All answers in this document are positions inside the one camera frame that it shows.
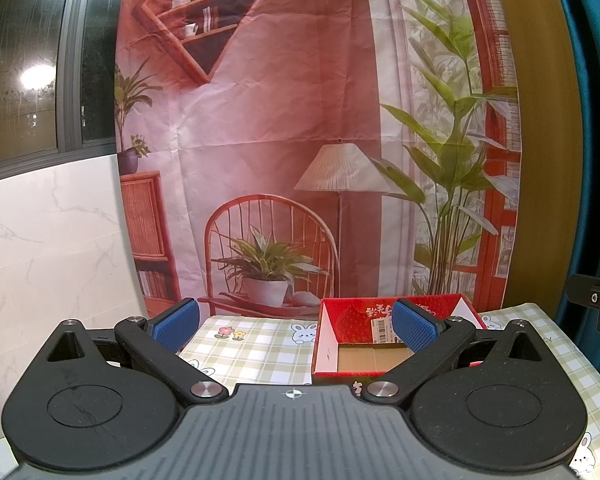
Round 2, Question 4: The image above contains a checkered bunny tablecloth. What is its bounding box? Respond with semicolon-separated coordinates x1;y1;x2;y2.
180;302;600;479

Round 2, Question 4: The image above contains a red strawberry cardboard box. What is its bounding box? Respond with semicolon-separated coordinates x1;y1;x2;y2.
311;292;489;387

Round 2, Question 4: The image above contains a dark window frame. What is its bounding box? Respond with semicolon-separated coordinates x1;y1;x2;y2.
0;0;121;180

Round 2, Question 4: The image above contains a printed living room backdrop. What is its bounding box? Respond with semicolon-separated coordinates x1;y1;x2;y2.
114;0;521;318

